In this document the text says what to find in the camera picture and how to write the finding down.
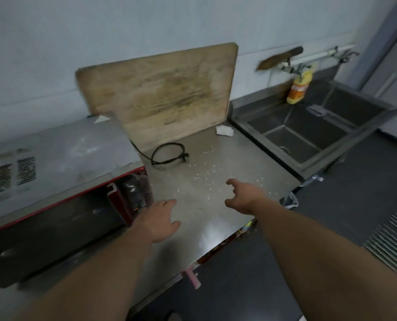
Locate person's right hand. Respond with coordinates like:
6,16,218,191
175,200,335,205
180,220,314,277
225,178,270,216

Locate person's left hand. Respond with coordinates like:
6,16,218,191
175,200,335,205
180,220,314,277
136,199,182,245

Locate person's left forearm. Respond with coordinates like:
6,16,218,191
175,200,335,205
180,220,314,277
16,219,154,321

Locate person's right forearm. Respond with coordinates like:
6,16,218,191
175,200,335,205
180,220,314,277
254,197,397,321

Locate scattered white crumbs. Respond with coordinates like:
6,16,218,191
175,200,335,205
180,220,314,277
176,148,266,202

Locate clear plastic bag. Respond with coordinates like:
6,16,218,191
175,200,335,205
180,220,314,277
280,192,299,210

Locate stainless steel double sink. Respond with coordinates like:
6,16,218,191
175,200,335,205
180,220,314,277
230,79,397,180

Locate yellow detergent bottle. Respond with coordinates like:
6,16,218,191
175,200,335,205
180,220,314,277
286,63,318,105

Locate large wooden cutting board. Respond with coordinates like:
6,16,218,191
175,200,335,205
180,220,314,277
75,43,239,153

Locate silver and red kitchen machine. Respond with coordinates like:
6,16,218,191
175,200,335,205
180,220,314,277
0,116,153,288

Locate brown cleaver knife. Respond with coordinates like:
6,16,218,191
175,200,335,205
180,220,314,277
256,46,304,71

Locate metal floor drain grate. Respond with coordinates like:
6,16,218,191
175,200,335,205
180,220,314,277
362,196,397,275

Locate white water pipe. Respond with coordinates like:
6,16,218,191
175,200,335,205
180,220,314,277
302,45,356,61

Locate grey door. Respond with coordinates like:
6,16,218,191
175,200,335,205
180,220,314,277
360,28,397,145

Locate pink handle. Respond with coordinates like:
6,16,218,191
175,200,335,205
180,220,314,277
182,267,201,290

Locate black power cable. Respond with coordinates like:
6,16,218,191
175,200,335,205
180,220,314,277
130,140,191,166

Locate metal faucet with white handle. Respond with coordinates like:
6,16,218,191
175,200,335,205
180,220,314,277
278,62,314,77

